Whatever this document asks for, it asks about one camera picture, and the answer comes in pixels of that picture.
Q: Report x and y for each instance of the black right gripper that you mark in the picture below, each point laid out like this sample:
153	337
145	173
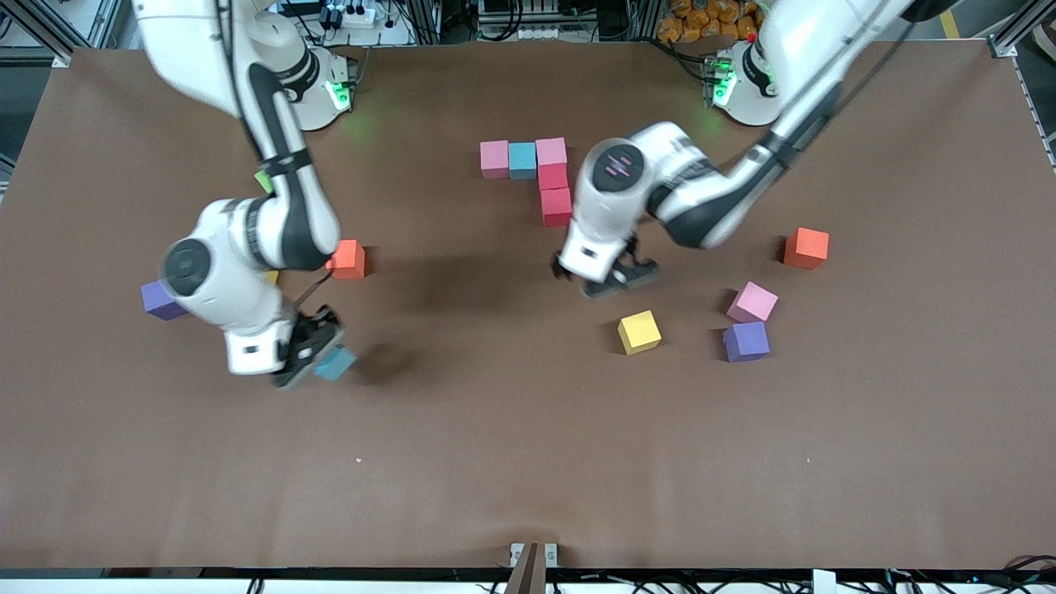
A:
307	341

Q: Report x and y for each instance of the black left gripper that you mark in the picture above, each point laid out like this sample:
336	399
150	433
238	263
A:
629	270

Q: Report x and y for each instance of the blue foam block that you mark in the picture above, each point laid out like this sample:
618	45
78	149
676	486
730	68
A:
337	365
523	161

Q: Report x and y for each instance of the red foam block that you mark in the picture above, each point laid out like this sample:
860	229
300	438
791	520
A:
553	177
557	208

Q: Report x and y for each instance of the pink foam block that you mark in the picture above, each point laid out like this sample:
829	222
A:
495	159
551	152
752	302

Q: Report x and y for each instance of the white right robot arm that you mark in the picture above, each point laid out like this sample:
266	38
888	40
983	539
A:
214	272

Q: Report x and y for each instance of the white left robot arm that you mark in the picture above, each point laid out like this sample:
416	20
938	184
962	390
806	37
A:
619	173

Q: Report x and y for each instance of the orange foam block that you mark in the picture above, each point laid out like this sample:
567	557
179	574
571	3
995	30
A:
806	248
348	259

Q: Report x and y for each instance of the purple foam block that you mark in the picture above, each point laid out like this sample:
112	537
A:
747	341
155	301

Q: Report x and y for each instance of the green foam block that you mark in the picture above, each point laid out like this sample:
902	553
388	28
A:
262	181

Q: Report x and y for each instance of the brown paper table cover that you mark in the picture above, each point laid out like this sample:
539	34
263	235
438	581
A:
495	429

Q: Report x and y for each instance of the orange snack bag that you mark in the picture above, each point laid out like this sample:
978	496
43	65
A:
701	21

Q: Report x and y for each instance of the white power strip with plugs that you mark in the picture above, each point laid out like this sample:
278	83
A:
355	15

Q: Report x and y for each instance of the small white box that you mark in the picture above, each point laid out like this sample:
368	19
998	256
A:
824	582

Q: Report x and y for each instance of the metal mount bracket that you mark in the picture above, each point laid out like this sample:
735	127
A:
532	569

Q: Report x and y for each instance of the aluminium frame profile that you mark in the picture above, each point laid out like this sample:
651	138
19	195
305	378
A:
49	45
1011	37

